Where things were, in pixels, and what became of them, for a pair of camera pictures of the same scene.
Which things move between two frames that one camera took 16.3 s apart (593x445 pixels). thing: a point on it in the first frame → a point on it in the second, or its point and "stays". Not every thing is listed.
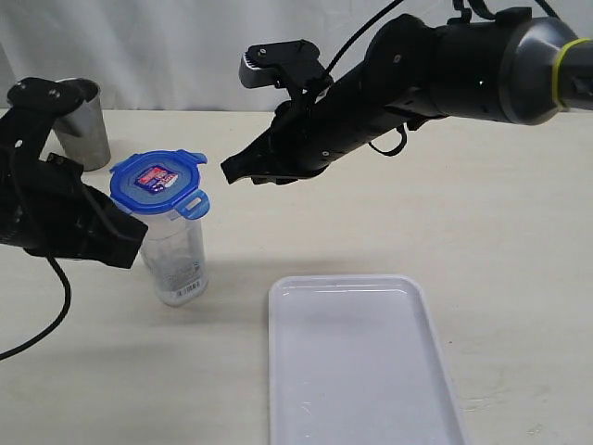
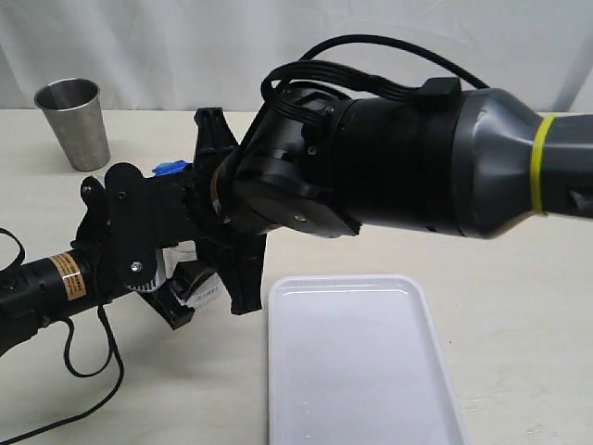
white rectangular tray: [359, 360] stays
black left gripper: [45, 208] → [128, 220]
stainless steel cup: [82, 132] stays
